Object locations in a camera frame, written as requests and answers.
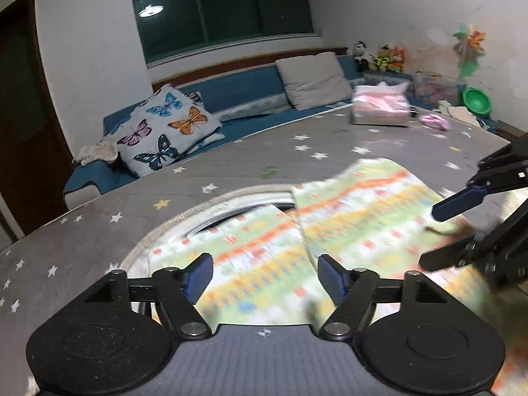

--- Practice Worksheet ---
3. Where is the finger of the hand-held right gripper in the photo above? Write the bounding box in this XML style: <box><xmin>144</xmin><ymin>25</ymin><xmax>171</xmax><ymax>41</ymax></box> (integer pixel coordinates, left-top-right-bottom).
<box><xmin>418</xmin><ymin>198</ymin><xmax>528</xmax><ymax>287</ymax></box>
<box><xmin>432</xmin><ymin>132</ymin><xmax>528</xmax><ymax>221</ymax></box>

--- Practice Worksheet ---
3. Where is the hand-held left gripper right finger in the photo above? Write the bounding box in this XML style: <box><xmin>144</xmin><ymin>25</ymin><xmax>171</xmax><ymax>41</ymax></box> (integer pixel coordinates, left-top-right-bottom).
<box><xmin>318</xmin><ymin>254</ymin><xmax>463</xmax><ymax>339</ymax></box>

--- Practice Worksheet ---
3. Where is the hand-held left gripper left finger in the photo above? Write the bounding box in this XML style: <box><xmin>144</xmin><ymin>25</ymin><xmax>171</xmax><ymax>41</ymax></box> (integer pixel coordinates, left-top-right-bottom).
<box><xmin>70</xmin><ymin>253</ymin><xmax>214</xmax><ymax>340</ymax></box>

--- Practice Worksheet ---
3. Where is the green patterned cloth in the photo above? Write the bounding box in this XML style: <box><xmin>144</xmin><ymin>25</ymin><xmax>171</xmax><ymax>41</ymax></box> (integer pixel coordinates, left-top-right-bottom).
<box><xmin>149</xmin><ymin>157</ymin><xmax>528</xmax><ymax>396</ymax></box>

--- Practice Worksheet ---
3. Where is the pink scrunchie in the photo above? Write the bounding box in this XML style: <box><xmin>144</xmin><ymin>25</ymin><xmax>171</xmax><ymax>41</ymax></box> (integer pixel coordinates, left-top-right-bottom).
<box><xmin>418</xmin><ymin>112</ymin><xmax>450</xmax><ymax>130</ymax></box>

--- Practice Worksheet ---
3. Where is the wooden side furniture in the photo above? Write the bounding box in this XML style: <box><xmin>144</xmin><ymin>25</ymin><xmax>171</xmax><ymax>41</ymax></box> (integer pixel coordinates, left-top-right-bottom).
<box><xmin>495</xmin><ymin>120</ymin><xmax>516</xmax><ymax>141</ymax></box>

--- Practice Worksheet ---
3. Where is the built-in induction cooktop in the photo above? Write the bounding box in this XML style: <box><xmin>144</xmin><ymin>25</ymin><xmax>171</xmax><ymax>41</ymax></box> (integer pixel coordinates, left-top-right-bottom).
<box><xmin>119</xmin><ymin>185</ymin><xmax>298</xmax><ymax>282</ymax></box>

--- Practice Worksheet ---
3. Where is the folded beige cloth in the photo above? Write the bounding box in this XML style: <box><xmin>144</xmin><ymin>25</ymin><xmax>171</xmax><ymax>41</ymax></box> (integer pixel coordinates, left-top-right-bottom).
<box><xmin>437</xmin><ymin>101</ymin><xmax>479</xmax><ymax>122</ymax></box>

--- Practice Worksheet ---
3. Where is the green plastic bowl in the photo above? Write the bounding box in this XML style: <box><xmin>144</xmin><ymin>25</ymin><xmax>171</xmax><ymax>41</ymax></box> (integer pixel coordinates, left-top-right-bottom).
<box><xmin>462</xmin><ymin>86</ymin><xmax>493</xmax><ymax>116</ymax></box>

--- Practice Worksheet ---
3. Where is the clear plastic storage box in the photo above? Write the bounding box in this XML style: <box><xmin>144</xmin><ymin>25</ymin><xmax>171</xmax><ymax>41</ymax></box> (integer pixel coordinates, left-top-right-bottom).
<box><xmin>412</xmin><ymin>71</ymin><xmax>467</xmax><ymax>106</ymax></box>

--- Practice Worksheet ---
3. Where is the pink tissue box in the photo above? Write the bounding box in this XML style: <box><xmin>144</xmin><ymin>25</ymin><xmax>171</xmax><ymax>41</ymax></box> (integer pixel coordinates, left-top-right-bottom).
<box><xmin>350</xmin><ymin>82</ymin><xmax>411</xmax><ymax>126</ymax></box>

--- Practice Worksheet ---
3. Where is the butterfly print pillow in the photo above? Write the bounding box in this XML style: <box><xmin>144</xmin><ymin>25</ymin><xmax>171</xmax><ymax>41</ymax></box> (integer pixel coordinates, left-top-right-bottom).
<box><xmin>101</xmin><ymin>83</ymin><xmax>225</xmax><ymax>178</ymax></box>

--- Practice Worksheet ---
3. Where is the orange plush toy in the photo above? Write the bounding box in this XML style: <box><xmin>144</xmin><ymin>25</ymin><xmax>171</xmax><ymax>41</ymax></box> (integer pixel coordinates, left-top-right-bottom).
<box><xmin>390</xmin><ymin>45</ymin><xmax>407</xmax><ymax>74</ymax></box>

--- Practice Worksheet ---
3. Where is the colourful pinwheel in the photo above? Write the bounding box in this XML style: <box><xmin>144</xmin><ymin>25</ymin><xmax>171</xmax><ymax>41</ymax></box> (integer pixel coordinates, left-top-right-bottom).
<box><xmin>451</xmin><ymin>25</ymin><xmax>487</xmax><ymax>79</ymax></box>

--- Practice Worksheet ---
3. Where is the beige plush toy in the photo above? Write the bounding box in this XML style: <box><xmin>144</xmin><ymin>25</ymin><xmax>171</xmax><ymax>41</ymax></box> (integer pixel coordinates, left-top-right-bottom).
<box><xmin>72</xmin><ymin>140</ymin><xmax>120</xmax><ymax>166</ymax></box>

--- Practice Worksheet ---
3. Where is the yellow plush toy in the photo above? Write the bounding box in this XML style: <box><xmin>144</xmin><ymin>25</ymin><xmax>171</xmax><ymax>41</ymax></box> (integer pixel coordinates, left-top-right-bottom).
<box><xmin>373</xmin><ymin>45</ymin><xmax>394</xmax><ymax>72</ymax></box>

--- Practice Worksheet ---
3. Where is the panda plush toy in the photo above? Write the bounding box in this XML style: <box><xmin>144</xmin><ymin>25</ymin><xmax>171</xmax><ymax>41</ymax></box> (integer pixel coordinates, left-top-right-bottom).
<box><xmin>350</xmin><ymin>40</ymin><xmax>374</xmax><ymax>71</ymax></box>

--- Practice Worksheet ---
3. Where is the grey pillow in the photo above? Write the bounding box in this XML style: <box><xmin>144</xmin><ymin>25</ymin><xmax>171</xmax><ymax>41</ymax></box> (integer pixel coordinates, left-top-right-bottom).
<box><xmin>274</xmin><ymin>51</ymin><xmax>355</xmax><ymax>112</ymax></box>

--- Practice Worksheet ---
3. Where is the blue sofa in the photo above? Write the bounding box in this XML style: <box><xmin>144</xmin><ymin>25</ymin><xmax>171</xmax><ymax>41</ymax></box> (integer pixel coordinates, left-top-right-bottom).
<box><xmin>63</xmin><ymin>47</ymin><xmax>500</xmax><ymax>211</ymax></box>

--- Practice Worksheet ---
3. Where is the brown wooden door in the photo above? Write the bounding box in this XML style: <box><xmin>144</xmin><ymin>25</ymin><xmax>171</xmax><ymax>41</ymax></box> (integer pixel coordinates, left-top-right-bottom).
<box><xmin>0</xmin><ymin>0</ymin><xmax>77</xmax><ymax>236</ymax></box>

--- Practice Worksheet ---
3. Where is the dark window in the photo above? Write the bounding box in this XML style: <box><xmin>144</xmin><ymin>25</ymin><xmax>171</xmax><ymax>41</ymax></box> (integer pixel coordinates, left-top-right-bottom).
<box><xmin>128</xmin><ymin>0</ymin><xmax>322</xmax><ymax>69</ymax></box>

